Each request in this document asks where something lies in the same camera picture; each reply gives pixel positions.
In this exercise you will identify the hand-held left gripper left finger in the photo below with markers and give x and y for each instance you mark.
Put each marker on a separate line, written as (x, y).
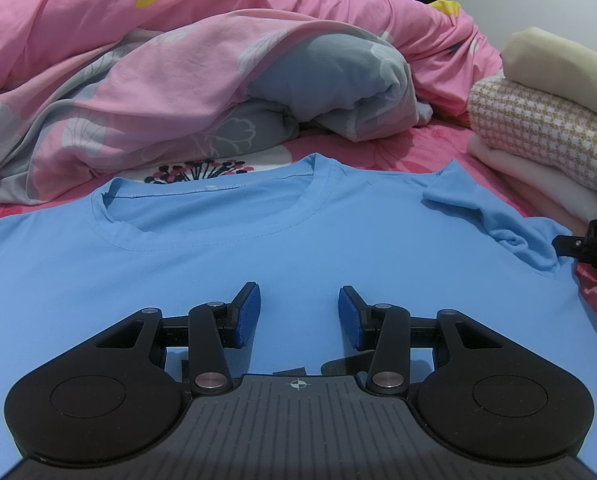
(246, 317)

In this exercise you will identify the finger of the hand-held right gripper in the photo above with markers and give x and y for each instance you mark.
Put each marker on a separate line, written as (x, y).
(568, 247)

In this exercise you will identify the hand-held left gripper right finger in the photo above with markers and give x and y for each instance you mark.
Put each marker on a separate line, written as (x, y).
(351, 320)

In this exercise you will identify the blue t-shirt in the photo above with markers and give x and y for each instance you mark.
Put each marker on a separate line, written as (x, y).
(228, 240)

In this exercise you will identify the pink grey floral duvet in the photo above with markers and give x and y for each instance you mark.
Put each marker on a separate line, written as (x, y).
(128, 85)

